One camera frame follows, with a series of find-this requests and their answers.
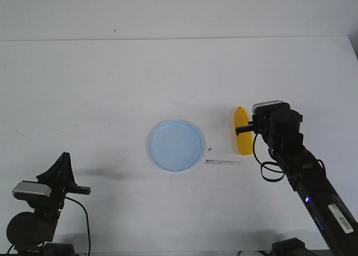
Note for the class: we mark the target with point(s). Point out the yellow toy corn cob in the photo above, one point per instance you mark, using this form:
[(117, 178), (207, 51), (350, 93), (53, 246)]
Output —
[(243, 140)]

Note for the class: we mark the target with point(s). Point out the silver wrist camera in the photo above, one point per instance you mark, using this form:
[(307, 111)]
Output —
[(26, 188), (266, 107)]

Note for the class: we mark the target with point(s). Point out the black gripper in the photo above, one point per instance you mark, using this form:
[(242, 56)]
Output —
[(280, 130), (60, 187)]

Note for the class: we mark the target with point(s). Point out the light blue round plate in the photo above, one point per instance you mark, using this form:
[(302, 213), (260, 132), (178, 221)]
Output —
[(175, 145)]

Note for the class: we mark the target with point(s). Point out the clear tape strip on table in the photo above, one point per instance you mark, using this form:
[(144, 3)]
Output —
[(222, 162)]

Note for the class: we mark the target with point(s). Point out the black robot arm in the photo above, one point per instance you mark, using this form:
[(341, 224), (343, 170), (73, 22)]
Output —
[(308, 178), (32, 233)]

